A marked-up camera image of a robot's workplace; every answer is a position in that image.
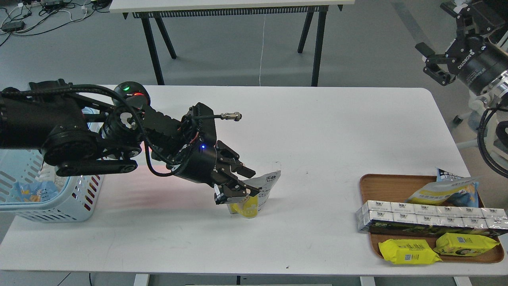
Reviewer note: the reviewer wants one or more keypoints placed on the silver multipack snack box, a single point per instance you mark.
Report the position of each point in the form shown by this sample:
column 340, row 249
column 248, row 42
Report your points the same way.
column 412, row 219

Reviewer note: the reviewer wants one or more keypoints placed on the yellow snack pack right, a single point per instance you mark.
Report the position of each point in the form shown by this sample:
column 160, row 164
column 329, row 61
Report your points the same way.
column 464, row 245

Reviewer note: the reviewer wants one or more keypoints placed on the yellow snack pack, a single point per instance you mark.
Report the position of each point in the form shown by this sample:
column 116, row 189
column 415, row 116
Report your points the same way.
column 464, row 245
column 408, row 252

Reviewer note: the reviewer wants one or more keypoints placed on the yellow snack pack left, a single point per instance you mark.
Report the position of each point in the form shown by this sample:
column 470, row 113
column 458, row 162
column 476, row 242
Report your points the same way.
column 408, row 252

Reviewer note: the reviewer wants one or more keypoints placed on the brown wooden tray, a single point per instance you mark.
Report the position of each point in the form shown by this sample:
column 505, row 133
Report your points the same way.
column 397, row 188

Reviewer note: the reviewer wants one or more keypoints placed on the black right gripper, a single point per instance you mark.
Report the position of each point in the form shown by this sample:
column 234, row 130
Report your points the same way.
column 477, row 64

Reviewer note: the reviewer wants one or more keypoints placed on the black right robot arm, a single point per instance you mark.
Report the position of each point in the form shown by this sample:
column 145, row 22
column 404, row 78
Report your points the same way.
column 477, row 20

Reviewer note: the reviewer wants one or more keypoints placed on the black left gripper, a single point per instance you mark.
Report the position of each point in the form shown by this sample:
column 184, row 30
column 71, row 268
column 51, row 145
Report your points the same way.
column 198, row 166

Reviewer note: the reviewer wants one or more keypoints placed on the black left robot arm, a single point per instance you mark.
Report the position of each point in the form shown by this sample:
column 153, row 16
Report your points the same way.
column 89, row 129

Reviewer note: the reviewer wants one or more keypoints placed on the white snack bag in basket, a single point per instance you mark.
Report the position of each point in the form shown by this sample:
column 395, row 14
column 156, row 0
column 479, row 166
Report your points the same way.
column 47, row 173

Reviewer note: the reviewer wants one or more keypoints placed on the yellow silver snack pouch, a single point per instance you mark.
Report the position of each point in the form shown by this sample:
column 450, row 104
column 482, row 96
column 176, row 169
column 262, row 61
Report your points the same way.
column 435, row 193

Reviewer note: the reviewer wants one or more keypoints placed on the yellow white bean snack pouch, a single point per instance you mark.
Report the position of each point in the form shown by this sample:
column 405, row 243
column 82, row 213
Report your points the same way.
column 250, row 206

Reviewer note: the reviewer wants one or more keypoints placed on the black barcode scanner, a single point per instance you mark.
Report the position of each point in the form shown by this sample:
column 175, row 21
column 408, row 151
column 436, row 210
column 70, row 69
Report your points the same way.
column 135, row 94

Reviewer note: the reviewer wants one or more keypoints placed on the white robot stand base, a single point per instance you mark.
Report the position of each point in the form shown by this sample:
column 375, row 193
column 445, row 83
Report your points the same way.
column 476, row 123

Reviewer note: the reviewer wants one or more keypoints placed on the blue snack bag in basket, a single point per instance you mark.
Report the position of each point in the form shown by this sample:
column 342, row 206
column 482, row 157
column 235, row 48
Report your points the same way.
column 35, row 192

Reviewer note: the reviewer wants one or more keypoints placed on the light blue plastic basket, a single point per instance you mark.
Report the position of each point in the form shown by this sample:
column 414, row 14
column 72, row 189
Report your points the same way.
column 75, row 203

